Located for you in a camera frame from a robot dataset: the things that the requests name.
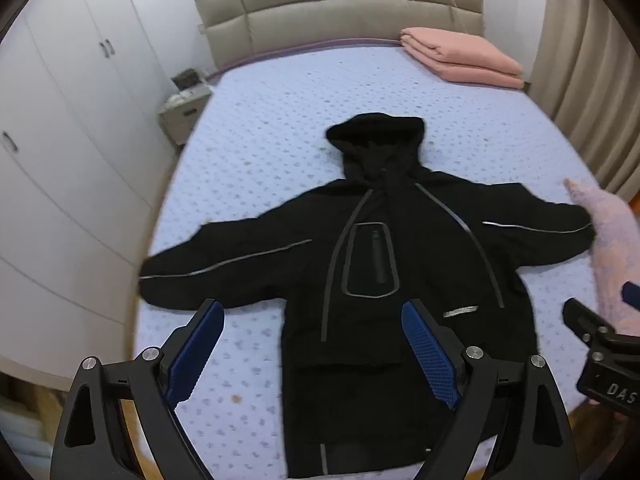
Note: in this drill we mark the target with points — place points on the beige curtain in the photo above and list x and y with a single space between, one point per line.
590 75

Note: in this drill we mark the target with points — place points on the white wardrobe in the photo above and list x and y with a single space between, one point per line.
65 135

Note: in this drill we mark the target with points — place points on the beige padded headboard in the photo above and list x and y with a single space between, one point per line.
350 15

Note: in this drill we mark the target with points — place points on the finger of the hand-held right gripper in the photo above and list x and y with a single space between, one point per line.
632 294
582 320

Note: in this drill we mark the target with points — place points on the bed with floral quilted sheet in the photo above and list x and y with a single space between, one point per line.
280 135

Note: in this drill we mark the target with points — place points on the person's right forearm pink sleeve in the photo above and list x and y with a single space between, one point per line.
615 240

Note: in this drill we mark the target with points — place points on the pink folded blanket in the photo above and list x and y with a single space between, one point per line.
460 57

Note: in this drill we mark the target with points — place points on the black hooded jacket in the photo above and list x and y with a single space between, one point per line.
425 260

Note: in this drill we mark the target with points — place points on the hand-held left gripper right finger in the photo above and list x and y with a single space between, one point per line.
430 355

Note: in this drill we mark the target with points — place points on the grey nightstand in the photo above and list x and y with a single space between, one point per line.
180 120

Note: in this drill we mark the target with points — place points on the small grey box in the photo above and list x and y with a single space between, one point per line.
189 79

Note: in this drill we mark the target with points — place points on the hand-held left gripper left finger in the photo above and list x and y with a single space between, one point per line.
197 350

